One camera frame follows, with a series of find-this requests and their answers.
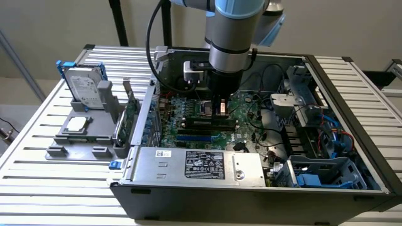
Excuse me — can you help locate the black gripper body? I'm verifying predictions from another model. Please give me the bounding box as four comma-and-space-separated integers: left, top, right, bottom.
208, 70, 243, 97

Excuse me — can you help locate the green RAM stick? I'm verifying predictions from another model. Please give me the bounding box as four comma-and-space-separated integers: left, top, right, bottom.
191, 119, 235, 126

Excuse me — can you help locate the black RAM slot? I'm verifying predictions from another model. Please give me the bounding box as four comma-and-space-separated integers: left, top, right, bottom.
183, 116, 236, 132

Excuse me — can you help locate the blue expansion slot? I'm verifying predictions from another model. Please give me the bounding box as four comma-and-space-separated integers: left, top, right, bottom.
176, 134, 220, 142

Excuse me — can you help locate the CPU socket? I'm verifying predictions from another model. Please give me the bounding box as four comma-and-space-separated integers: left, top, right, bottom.
195, 100, 216, 116

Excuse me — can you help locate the green motherboard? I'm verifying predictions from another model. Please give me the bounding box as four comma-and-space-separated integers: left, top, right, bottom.
159, 90, 274, 151

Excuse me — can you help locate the metal drive cage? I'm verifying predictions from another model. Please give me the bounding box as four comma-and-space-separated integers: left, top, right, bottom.
270, 65, 328, 128

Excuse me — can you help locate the silver power supply unit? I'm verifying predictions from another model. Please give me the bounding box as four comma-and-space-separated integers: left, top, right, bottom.
128, 147, 267, 187

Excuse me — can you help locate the green graphics card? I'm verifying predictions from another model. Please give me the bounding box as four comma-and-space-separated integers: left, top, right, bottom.
113, 77, 140, 145

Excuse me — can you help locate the black open PC case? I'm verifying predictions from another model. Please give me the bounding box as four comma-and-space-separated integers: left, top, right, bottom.
108, 46, 402, 222

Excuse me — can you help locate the grey disk bay cage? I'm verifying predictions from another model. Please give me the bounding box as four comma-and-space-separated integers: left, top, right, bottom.
286, 155, 368, 189

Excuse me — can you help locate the grey parts rack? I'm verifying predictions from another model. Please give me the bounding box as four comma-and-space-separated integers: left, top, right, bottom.
45, 81, 131, 162

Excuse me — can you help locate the white-lidded CPU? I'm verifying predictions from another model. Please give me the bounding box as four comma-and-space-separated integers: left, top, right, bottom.
65, 117, 87, 131

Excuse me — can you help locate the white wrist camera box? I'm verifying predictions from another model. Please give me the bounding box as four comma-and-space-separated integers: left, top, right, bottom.
183, 60, 211, 89

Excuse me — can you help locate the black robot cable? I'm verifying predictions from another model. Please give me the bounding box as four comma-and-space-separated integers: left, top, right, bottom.
145, 0, 190, 93

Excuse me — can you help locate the red wire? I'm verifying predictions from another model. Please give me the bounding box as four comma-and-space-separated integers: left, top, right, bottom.
332, 128, 355, 151

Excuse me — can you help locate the black upright post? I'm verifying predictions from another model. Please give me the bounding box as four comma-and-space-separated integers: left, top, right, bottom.
108, 0, 129, 47

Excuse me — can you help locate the hard disk in blue bracket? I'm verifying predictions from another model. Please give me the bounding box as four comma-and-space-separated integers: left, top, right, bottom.
55, 60, 109, 111

